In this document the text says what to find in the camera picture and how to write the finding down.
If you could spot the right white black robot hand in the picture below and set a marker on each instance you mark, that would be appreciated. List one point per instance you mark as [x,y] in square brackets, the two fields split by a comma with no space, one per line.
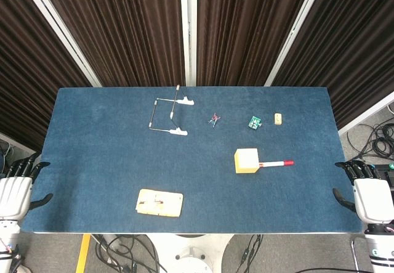
[374,197]

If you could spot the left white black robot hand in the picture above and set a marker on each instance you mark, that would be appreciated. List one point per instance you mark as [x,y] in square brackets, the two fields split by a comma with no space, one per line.
[13,196]

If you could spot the red and white marker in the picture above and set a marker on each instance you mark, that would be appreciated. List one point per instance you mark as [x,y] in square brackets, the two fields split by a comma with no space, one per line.
[275,163]

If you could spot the yellow foam cube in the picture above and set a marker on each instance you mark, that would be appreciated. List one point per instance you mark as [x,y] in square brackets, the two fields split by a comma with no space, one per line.
[246,160]

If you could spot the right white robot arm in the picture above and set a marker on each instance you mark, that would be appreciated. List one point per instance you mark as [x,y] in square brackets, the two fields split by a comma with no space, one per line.
[381,248]

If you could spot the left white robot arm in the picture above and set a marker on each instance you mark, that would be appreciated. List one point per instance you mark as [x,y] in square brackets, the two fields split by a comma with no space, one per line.
[7,242]

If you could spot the black equipment box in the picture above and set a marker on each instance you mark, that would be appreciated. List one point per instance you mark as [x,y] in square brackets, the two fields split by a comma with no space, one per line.
[383,174]

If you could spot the yellow floor tape strip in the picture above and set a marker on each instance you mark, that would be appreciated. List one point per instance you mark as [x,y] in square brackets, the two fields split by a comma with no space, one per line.
[83,253]

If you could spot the blue felt table cover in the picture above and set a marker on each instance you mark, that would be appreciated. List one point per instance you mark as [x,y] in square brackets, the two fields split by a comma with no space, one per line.
[107,168]

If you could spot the brown pleated partition panel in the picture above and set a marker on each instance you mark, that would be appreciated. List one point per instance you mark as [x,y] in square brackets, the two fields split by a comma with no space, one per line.
[246,29]
[348,54]
[27,85]
[123,29]

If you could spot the small beige block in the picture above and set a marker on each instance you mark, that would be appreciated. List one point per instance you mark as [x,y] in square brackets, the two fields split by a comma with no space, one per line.
[278,119]

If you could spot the small green circuit board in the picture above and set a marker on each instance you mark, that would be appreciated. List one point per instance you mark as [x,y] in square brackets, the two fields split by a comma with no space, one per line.
[254,122]

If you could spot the yellow snack box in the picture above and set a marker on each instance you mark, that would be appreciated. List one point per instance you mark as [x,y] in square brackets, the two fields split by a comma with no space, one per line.
[158,202]

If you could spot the small red blue clip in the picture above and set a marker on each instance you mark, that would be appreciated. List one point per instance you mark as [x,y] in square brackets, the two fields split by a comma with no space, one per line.
[214,119]

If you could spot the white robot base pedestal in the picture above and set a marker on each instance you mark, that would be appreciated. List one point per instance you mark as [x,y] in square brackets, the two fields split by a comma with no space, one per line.
[191,251]

